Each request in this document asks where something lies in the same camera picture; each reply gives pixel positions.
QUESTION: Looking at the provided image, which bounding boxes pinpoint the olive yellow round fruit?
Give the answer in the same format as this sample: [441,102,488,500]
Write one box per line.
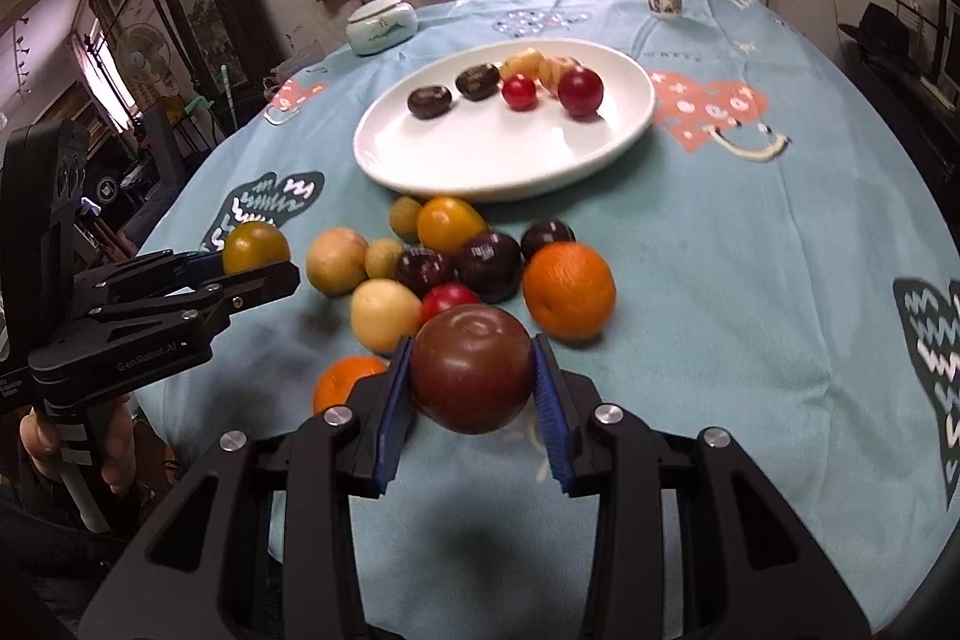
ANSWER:
[221,221,291,276]

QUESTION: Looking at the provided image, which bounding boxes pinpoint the tan round pear fruit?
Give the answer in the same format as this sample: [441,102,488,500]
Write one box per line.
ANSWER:
[306,227,368,298]

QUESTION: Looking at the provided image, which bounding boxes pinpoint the small orange mandarin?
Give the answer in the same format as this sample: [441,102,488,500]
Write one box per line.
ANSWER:
[311,356,387,414]

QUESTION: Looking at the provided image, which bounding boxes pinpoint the pale yellow round fruit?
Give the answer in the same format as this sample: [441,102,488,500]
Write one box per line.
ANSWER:
[350,280,421,356]

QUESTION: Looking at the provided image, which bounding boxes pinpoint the small tan longan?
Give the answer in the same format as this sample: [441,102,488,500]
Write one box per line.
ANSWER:
[389,197,423,244]
[364,237,405,280]

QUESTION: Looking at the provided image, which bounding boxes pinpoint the dark purple plum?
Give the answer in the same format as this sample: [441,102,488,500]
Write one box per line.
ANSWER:
[521,218,576,263]
[455,230,523,304]
[395,247,455,299]

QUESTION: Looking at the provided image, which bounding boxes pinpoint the bright red tomato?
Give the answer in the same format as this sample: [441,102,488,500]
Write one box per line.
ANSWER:
[421,283,482,323]

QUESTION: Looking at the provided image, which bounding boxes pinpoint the orange yellow persimmon tomato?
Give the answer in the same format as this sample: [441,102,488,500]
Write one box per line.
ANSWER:
[416,197,488,257]

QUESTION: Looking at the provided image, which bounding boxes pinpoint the large dark red plum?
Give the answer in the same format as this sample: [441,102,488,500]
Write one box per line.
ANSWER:
[410,304,535,435]

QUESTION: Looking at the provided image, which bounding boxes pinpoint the large orange mandarin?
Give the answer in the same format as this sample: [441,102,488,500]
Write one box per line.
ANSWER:
[521,242,617,342]

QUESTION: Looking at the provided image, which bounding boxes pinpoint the left hand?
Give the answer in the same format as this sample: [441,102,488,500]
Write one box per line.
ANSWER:
[20,395,137,494]

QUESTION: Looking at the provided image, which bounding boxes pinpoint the standing electric fan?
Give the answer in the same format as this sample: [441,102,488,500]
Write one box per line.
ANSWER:
[112,23,181,113]

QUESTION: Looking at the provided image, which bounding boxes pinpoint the dark brown date left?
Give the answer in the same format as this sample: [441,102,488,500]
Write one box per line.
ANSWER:
[407,85,452,120]

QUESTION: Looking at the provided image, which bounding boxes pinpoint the dark brown date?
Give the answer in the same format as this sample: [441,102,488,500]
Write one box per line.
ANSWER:
[407,85,452,120]
[455,64,501,103]

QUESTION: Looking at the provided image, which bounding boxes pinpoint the white oval plate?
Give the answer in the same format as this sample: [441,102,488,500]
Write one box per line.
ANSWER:
[353,37,656,203]

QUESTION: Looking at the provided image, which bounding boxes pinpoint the pale green lidded jar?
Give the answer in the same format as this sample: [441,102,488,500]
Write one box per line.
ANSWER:
[345,0,418,57]

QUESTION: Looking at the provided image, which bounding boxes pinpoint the light blue printed tablecloth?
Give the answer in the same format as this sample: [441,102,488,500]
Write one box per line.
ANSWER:
[137,0,958,638]

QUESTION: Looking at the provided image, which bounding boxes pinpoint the dark brown date right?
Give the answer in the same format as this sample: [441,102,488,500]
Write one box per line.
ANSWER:
[455,64,501,103]

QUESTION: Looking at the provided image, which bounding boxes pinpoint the small red cherry tomato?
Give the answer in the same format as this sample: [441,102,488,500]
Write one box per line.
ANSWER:
[501,73,539,112]

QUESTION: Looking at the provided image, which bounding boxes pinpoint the yellow apricot on plate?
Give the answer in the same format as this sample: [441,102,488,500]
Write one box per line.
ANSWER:
[500,47,545,81]

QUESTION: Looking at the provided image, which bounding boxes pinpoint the peach apricot on plate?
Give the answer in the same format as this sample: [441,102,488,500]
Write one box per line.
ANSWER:
[537,55,579,97]

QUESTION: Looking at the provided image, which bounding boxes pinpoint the red plum on plate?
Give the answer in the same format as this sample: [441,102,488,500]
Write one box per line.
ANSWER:
[556,67,604,119]

